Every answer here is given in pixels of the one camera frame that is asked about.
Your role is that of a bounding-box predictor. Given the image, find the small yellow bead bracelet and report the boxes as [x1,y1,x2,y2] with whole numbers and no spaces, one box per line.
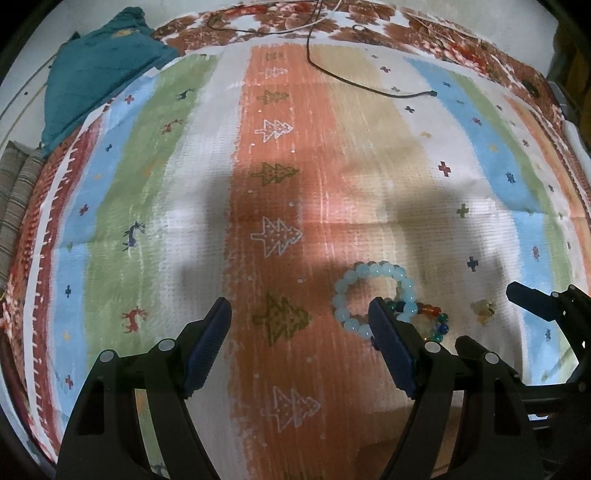
[470,298,498,325]

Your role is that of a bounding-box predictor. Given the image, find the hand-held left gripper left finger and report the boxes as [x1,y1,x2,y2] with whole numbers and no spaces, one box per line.
[55,298,232,480]

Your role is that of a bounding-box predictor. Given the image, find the red floral bedsheet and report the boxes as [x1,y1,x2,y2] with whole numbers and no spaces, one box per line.
[0,0,591,462]

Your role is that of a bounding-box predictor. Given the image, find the teal cloth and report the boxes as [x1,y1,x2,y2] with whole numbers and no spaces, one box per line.
[41,7,180,151]

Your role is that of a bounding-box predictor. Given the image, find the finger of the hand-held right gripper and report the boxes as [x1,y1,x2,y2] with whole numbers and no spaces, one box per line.
[506,281,562,322]

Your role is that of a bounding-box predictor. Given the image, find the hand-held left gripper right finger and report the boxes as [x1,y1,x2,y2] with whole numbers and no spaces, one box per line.
[368,296,546,480]

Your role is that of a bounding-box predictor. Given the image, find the pale blue bead bracelet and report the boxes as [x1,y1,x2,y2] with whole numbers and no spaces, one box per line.
[332,261,416,340]

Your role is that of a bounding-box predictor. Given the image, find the multicolour bead bracelet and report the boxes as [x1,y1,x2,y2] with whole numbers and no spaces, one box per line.
[387,298,451,344]

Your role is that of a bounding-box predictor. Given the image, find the black cable with plug end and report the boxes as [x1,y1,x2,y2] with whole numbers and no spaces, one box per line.
[307,0,438,99]

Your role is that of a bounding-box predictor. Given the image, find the brown striped cushion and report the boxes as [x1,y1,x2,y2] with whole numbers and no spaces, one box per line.
[0,141,47,291]

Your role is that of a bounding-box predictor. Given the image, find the white rolled cloth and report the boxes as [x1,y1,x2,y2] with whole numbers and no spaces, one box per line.
[566,121,591,158]

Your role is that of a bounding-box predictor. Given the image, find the striped pastel blanket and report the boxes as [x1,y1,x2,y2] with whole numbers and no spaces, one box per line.
[0,39,591,480]

